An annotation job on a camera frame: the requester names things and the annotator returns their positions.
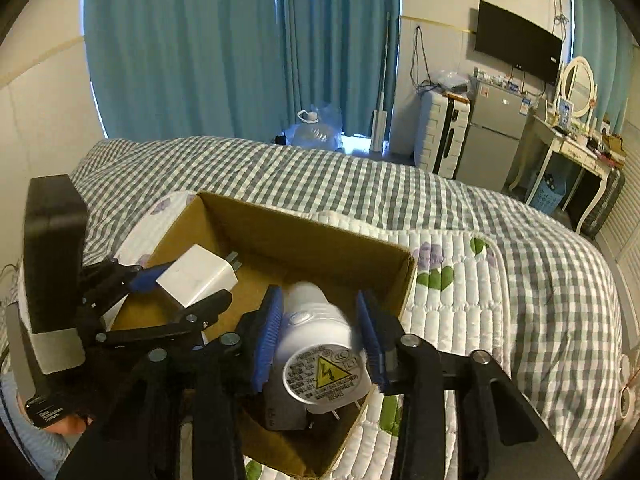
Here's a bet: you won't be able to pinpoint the brown cardboard box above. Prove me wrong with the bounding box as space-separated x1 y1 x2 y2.
107 191 418 478

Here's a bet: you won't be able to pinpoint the clear water jug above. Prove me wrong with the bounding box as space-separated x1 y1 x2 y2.
289 109 343 151

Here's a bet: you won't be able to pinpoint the black wall television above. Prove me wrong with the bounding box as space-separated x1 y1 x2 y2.
474 0 563 86

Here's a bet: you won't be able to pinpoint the wide teal curtain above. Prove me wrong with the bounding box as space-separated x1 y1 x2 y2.
82 0 296 141

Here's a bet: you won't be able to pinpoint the silver fridge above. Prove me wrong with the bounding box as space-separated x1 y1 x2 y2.
456 76 532 193

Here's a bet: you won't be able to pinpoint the person's left hand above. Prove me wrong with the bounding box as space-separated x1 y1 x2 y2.
47 410 96 437

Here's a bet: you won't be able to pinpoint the person's left forearm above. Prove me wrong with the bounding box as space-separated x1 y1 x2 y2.
0 355 71 480

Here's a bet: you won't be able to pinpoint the white round power adapter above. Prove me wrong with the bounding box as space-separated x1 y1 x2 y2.
270 281 372 414

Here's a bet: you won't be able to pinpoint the white cup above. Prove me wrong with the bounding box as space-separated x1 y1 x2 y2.
619 355 640 418

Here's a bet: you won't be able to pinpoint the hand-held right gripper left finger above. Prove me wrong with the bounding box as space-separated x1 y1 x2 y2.
57 285 285 480

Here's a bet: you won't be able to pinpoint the white slatted wardrobe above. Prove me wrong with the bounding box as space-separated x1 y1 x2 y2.
592 85 640 341

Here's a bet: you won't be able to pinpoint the narrow teal curtain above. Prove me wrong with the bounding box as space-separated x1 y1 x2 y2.
570 0 631 111

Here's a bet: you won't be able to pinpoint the blue laundry basket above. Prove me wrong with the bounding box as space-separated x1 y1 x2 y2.
530 172 568 211

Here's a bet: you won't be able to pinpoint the hanging wall cables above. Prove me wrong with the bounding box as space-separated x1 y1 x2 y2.
410 25 436 93

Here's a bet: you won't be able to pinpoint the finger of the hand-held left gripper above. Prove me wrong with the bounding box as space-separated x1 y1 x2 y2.
95 290 233 347
80 259 167 311

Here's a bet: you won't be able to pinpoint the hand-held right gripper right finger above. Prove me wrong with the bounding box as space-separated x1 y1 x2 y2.
356 290 583 480

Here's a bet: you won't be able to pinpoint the grey checked duvet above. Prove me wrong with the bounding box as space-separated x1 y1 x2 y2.
70 135 626 480

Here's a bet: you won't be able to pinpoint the white suitcase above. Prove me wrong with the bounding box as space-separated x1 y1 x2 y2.
414 91 473 177

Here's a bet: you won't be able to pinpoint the clear plastic bag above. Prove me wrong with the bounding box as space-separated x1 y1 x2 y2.
437 70 473 93

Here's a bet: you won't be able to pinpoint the white flat mop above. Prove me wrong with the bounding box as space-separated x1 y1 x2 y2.
369 12 391 153

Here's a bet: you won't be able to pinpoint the black suitcase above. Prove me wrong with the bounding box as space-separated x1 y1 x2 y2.
582 167 626 241

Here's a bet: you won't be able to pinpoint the white dressing table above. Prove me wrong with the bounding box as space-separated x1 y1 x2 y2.
510 115 613 233

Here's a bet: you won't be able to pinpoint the white square charger plug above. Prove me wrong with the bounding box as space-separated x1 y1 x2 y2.
156 244 240 309

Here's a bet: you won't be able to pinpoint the white oval vanity mirror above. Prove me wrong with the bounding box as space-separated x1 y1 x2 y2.
556 56 599 121

